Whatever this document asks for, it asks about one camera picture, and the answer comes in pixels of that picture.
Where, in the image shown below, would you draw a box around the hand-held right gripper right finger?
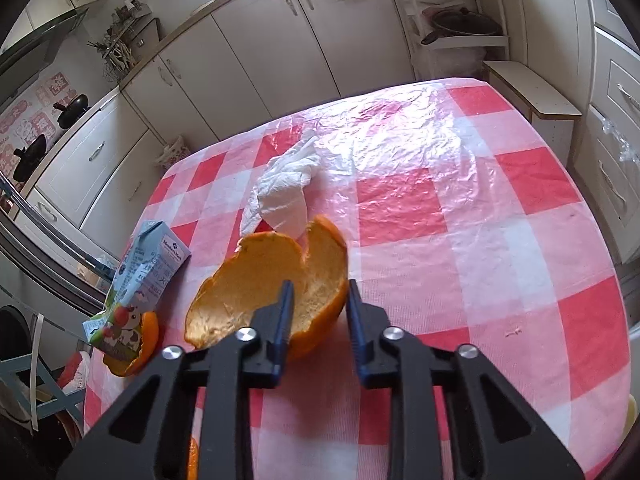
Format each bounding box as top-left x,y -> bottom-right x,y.
346,279 -> 586,480

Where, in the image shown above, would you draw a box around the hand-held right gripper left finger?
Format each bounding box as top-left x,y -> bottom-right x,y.
55,280 -> 296,480

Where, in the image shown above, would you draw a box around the large orange peel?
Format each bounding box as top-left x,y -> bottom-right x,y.
184,214 -> 350,361

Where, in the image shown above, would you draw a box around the crumpled white tissue paper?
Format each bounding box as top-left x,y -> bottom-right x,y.
239,129 -> 323,238

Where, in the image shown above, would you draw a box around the small orange peel piece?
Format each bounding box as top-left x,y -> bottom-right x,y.
186,435 -> 201,480
102,311 -> 160,377

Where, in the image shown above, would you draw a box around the blue milk carton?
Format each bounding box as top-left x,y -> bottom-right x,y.
81,220 -> 192,361

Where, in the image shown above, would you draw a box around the printed shopping bag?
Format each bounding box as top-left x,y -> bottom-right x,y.
154,141 -> 193,171

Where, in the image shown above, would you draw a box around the cream drawer cabinet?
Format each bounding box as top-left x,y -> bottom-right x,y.
15,92 -> 171,241
570,0 -> 640,266

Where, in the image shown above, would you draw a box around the blue chair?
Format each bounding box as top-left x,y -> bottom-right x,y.
0,352 -> 86,431

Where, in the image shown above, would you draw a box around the stainless steel appliance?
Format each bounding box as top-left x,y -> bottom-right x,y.
0,180 -> 116,311

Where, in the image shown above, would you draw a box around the cream base cabinet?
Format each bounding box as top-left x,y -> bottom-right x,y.
120,0 -> 416,146
492,0 -> 596,106

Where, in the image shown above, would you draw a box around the white appliance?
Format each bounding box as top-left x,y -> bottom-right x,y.
625,320 -> 640,411

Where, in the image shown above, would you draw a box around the black wok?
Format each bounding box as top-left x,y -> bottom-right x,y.
12,132 -> 48,181
52,92 -> 91,128

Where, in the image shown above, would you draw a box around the white wooden stool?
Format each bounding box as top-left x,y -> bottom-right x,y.
482,60 -> 583,161

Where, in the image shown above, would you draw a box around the white shelf rack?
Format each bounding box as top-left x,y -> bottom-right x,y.
387,0 -> 511,81

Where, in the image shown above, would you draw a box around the black pan with lid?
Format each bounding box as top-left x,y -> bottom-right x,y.
420,7 -> 501,46

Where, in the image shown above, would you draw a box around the clear plastic wrap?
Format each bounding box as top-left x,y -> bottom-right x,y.
602,117 -> 640,163

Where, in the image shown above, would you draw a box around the range hood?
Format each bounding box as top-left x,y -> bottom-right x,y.
0,7 -> 88,81

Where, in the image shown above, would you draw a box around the wire utensil holder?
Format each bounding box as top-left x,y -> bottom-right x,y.
87,35 -> 138,83

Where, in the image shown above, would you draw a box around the pink wall stickers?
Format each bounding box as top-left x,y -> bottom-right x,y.
0,72 -> 81,171

